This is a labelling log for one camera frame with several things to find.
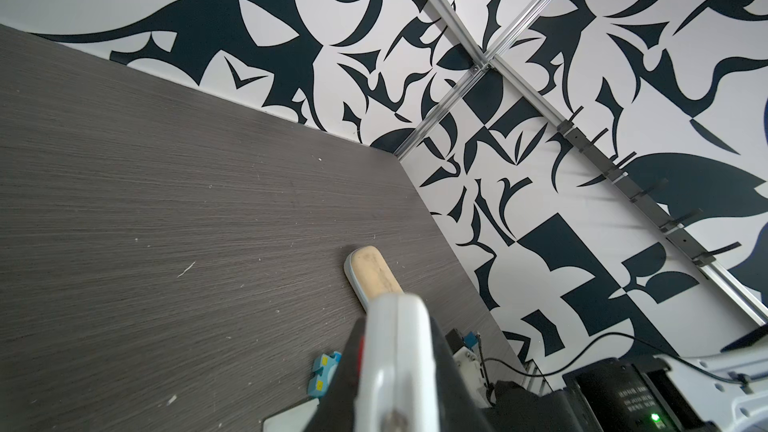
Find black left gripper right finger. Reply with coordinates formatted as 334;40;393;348
430;317;492;432

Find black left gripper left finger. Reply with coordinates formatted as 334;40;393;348
305;318;366;432

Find white remote battery cover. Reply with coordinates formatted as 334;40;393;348
262;398;320;432

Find white remote control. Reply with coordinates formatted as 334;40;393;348
353;293;440;431

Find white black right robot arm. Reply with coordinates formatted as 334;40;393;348
484;326;767;431

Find blue owl toy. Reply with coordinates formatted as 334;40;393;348
307;351;342;399

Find wooden board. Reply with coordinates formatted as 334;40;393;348
343;246;403;311

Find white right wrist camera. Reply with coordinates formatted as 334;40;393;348
445;329;491;409

